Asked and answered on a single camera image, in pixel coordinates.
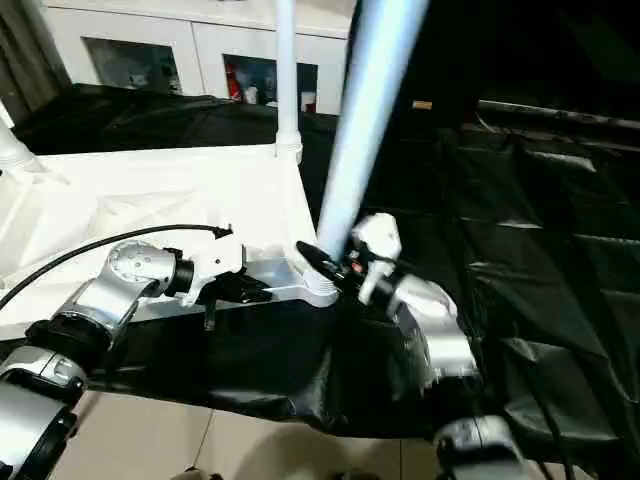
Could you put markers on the white cabinet with glass doors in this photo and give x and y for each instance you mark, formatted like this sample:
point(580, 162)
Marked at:
point(210, 25)

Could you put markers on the grey metal rod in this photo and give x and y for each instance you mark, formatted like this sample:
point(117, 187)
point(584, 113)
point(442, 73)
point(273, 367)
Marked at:
point(560, 111)

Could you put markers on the dark robot foot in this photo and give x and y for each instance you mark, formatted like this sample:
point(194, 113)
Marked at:
point(200, 474)
point(350, 475)

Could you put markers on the black mat cover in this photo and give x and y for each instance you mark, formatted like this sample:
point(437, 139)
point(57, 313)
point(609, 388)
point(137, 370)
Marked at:
point(550, 225)

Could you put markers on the white plastic table top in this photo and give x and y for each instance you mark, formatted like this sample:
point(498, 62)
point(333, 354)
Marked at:
point(150, 190)

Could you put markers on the grey curtain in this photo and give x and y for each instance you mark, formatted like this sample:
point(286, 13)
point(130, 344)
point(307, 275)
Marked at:
point(30, 50)

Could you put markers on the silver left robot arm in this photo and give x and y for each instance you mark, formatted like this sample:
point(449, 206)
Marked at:
point(120, 275)

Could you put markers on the black case with gold label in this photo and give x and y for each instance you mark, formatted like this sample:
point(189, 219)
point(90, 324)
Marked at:
point(440, 50)

